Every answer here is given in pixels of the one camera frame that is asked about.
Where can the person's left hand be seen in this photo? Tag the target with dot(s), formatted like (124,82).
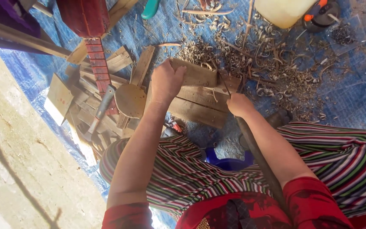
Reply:
(165,82)

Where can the person's right hand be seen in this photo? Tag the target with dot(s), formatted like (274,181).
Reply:
(240,105)

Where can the person's right fingers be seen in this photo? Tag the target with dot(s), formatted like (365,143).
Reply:
(232,105)

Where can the small wooden board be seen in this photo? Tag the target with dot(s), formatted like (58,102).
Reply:
(199,74)

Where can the wooden plank chopping base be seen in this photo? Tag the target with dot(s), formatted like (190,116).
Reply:
(199,109)

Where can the dark sandal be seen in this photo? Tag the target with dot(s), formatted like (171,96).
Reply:
(278,118)

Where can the heap of wood shavings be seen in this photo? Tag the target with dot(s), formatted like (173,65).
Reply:
(275,73)

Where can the blue plastic stool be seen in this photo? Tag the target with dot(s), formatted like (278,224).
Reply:
(227,162)

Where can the small red object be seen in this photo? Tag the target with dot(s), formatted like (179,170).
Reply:
(176,127)

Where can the thin wooden strip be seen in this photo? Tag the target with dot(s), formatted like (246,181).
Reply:
(206,12)

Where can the round wooden spoon blank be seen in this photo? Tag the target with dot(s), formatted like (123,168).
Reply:
(130,101)

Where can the white plastic jug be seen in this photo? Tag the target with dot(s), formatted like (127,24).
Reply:
(281,11)

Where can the blue plastic tarp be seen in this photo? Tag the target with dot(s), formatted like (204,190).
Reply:
(354,95)

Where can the black and orange tool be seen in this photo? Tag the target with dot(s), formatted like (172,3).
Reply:
(321,16)

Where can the striped trousers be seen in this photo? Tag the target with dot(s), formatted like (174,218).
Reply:
(345,165)

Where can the red patterned shirt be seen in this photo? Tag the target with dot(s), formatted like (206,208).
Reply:
(310,206)

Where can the clear bag of nails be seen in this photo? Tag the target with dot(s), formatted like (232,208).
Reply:
(345,35)

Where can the pile of wooden offcuts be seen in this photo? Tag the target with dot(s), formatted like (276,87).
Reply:
(84,105)

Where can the long wooden pole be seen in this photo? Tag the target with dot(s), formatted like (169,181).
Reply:
(21,39)

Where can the purple cloth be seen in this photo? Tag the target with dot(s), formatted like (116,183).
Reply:
(2,14)

